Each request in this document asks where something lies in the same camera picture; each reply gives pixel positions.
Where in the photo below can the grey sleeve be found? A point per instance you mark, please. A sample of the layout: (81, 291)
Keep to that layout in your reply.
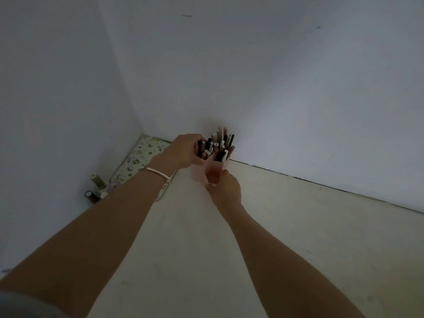
(23, 306)

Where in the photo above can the floral patterned mat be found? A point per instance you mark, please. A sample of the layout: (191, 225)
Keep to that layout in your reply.
(139, 165)

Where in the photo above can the person's left forearm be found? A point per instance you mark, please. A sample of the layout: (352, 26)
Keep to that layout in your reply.
(86, 235)

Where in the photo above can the person's right forearm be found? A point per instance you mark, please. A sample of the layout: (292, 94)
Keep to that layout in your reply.
(281, 264)

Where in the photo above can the person's left fingers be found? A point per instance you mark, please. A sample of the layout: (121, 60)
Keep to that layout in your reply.
(198, 142)

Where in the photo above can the person's right hand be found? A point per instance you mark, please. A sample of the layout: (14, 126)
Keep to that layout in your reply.
(225, 190)

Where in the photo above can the person's right thumb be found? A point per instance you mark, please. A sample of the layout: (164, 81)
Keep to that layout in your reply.
(224, 175)

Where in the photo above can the bunch of pens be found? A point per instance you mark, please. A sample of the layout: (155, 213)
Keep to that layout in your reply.
(217, 145)

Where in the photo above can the pink pen holder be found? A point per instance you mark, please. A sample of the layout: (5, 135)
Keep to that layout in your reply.
(213, 168)

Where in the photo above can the person's left hand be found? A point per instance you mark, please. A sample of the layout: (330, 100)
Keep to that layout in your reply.
(180, 152)

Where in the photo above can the small dark bottle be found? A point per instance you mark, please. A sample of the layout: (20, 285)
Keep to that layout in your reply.
(91, 196)
(98, 182)

